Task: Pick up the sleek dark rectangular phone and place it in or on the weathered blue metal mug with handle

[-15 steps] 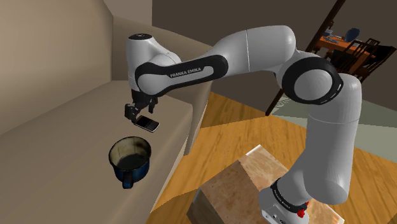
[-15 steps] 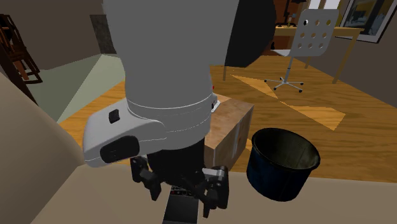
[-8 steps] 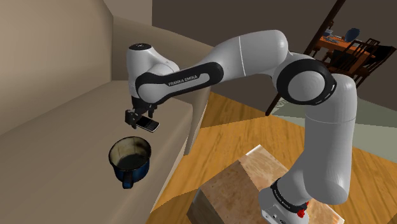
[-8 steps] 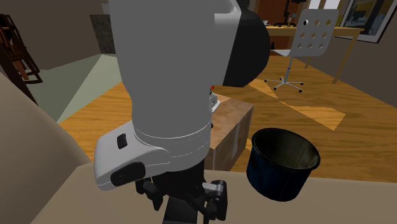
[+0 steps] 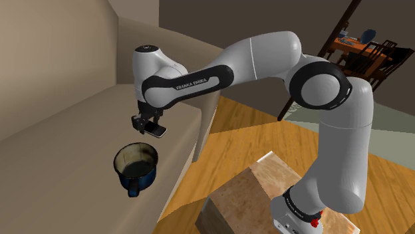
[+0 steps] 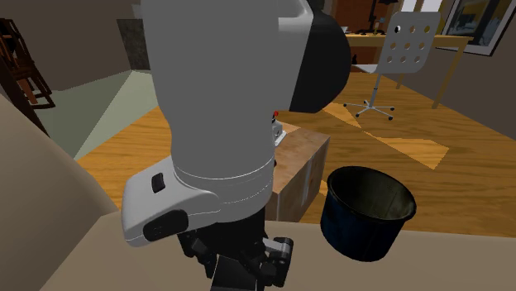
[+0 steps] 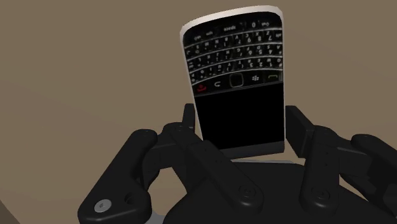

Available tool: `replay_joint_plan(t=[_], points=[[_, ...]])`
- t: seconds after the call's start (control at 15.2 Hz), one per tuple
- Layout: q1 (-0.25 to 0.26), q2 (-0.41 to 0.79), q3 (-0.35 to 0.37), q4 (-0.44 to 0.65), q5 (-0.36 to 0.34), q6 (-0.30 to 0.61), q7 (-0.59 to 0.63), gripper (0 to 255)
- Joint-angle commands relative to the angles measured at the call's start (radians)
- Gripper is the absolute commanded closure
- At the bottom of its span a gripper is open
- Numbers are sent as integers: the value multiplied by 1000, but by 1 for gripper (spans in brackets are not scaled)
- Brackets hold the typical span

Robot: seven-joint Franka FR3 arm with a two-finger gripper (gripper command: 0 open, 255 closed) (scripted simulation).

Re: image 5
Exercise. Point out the black mobile phone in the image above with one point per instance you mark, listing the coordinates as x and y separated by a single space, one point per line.
156 130

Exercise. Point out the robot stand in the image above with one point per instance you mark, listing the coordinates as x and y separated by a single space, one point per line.
240 201

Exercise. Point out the beige sofa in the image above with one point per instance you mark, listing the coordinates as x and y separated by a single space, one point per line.
64 145

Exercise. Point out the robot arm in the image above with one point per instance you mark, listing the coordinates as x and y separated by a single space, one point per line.
343 145

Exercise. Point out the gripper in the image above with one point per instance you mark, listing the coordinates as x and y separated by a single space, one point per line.
146 111

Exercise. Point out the orange wooden dining table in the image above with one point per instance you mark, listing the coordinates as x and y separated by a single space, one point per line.
360 45

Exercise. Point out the dark wooden chair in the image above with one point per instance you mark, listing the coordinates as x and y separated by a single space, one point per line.
366 66

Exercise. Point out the dark brown wooden pole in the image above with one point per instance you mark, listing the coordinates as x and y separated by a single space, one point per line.
327 43

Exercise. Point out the pale green rug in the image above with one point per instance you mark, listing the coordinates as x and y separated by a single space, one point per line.
389 129

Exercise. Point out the blue enamel mug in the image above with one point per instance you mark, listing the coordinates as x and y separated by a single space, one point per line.
137 170

